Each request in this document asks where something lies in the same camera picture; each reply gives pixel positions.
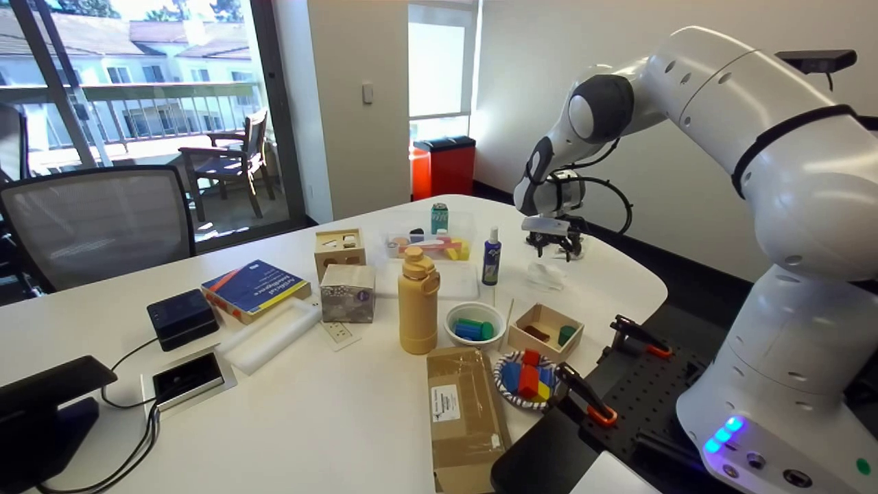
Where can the white paper sheet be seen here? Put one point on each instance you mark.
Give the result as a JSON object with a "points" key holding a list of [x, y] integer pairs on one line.
{"points": [[613, 476]]}

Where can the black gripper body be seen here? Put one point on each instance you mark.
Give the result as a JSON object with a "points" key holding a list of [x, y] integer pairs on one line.
{"points": [[557, 240]]}

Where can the black monitor stand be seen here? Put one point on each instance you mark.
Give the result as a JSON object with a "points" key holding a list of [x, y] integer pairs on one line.
{"points": [[36, 416]]}

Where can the brown toy piece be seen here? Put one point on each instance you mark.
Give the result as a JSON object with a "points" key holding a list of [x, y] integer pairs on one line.
{"points": [[537, 332]]}

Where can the clear container of colourful blocks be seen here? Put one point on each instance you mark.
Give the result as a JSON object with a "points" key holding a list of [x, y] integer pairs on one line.
{"points": [[430, 246]]}

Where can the green can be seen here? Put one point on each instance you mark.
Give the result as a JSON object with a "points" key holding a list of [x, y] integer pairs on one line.
{"points": [[441, 218]]}

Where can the green block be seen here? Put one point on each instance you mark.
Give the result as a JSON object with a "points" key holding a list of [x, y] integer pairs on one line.
{"points": [[486, 330]]}

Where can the red bin with black lid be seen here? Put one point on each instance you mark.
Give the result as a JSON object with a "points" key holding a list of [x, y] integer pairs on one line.
{"points": [[454, 165]]}

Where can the small blue labelled bottle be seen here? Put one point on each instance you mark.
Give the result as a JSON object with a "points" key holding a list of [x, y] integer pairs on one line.
{"points": [[491, 262]]}

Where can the black screen in white frame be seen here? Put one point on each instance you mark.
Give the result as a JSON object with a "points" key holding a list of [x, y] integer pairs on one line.
{"points": [[187, 378]]}

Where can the blue patterned paper plate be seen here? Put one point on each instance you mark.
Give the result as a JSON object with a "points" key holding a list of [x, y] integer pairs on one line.
{"points": [[506, 389]]}

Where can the black orange clamp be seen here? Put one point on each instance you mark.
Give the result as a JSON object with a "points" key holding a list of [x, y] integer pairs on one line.
{"points": [[585, 394], [640, 336]]}

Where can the grey mesh office chair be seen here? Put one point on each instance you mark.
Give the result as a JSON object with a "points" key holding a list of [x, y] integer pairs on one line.
{"points": [[96, 224]]}

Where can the large blue block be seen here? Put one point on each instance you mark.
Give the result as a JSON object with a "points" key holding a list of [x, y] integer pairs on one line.
{"points": [[508, 380]]}

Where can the shallow wooden box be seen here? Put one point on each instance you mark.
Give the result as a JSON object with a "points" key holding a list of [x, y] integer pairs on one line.
{"points": [[538, 320]]}

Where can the blue block in bowl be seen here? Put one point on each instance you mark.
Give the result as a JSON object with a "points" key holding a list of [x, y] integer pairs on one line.
{"points": [[467, 328]]}

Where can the wooden box with items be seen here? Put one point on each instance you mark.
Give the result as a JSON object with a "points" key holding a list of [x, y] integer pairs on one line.
{"points": [[339, 247]]}

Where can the wall light switch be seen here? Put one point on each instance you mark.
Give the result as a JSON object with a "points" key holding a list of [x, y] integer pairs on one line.
{"points": [[365, 92]]}

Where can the long red block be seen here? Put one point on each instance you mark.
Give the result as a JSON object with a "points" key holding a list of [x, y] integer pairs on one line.
{"points": [[528, 373]]}

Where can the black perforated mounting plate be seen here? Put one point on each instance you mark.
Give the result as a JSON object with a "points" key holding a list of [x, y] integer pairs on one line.
{"points": [[640, 394]]}

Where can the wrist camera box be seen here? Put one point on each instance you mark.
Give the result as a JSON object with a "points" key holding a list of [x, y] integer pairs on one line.
{"points": [[548, 224]]}

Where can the black box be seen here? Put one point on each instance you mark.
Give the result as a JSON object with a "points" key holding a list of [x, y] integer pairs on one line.
{"points": [[181, 317]]}

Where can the small printed card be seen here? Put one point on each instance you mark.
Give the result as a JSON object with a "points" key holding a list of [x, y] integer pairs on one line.
{"points": [[340, 336]]}

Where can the small blue block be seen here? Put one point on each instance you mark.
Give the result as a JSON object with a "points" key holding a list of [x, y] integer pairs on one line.
{"points": [[549, 373]]}

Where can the white bowl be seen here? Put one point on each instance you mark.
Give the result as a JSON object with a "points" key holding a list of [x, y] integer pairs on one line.
{"points": [[457, 312]]}

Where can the taped cardboard box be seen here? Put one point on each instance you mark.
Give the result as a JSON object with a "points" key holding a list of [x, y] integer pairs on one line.
{"points": [[467, 420]]}

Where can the tan plastic bottle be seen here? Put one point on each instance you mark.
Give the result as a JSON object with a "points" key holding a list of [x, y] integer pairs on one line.
{"points": [[417, 305]]}

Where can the wooden outdoor chair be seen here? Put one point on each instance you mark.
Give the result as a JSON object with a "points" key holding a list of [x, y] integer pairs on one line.
{"points": [[228, 165]]}

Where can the yellow block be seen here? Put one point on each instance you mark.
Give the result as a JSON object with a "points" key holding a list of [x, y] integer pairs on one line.
{"points": [[545, 391]]}

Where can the white foam block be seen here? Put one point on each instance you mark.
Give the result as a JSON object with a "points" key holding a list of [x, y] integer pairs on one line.
{"points": [[270, 338]]}

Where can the blue book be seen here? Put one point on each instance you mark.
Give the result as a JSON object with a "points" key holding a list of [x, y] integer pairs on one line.
{"points": [[257, 286]]}

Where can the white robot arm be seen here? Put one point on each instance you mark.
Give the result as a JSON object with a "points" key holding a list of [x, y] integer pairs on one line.
{"points": [[806, 201]]}

